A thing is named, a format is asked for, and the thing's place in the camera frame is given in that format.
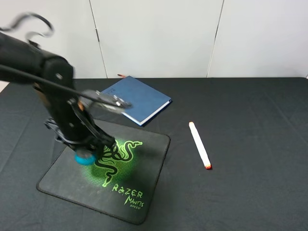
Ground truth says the grey and teal computer mouse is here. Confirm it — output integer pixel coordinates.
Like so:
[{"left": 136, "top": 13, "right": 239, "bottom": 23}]
[{"left": 75, "top": 154, "right": 96, "bottom": 166}]

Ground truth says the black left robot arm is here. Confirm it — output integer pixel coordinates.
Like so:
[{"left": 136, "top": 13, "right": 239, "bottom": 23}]
[{"left": 0, "top": 33, "right": 116, "bottom": 155}]

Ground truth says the blue hardcover notebook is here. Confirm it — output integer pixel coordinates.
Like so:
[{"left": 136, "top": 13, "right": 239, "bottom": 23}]
[{"left": 102, "top": 76, "right": 171, "bottom": 126}]

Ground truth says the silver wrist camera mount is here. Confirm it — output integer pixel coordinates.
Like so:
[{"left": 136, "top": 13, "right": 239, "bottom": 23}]
[{"left": 78, "top": 90, "right": 132, "bottom": 114}]

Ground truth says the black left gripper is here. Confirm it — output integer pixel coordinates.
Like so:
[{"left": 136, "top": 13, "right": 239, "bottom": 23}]
[{"left": 43, "top": 95, "right": 116, "bottom": 154}]

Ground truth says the white marker with orange caps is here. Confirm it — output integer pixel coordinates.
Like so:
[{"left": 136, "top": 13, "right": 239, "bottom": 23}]
[{"left": 189, "top": 122, "right": 212, "bottom": 169}]

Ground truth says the black Razer mouse pad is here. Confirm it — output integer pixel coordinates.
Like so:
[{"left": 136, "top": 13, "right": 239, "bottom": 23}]
[{"left": 37, "top": 120, "right": 170, "bottom": 224}]

